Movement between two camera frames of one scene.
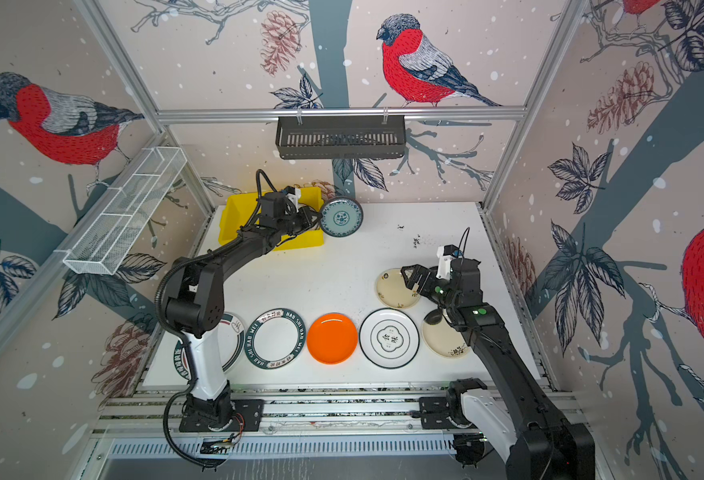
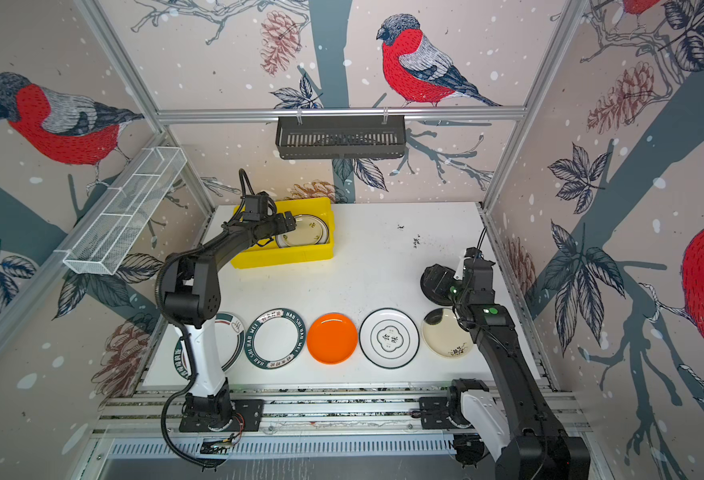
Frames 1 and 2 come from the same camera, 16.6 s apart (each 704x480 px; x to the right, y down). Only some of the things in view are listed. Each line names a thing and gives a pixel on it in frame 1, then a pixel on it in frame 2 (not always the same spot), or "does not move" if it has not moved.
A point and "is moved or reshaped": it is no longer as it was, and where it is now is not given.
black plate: x=434 y=317 is moved or reshaped
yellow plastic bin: x=240 y=211 → x=272 y=254
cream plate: x=392 y=289 → x=309 y=230
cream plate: x=445 y=339 does not move
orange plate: x=332 y=338 does not move
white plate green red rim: x=232 y=336 does not move
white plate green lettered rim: x=275 y=338 does not move
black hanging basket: x=340 y=137 does not move
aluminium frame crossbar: x=244 y=115 does not move
